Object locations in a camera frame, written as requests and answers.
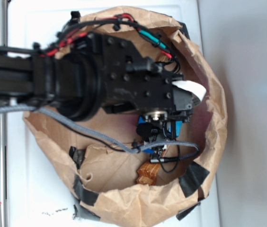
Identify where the brown paper bag bin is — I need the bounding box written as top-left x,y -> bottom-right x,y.
23,6 -> 228,227

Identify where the red green wire bundle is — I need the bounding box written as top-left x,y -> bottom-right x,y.
33,13 -> 181,71

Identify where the grey braided cable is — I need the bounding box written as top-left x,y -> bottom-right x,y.
0,105 -> 200,164

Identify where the brown plastic seashell toy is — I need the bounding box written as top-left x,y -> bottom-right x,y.
136,162 -> 160,186

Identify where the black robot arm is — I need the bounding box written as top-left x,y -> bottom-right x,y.
0,33 -> 194,121

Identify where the white paper tag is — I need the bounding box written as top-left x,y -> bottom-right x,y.
172,80 -> 207,102

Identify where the blue rectangular block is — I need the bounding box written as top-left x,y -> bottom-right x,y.
136,117 -> 182,138

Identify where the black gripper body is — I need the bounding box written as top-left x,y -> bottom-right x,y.
86,32 -> 196,123

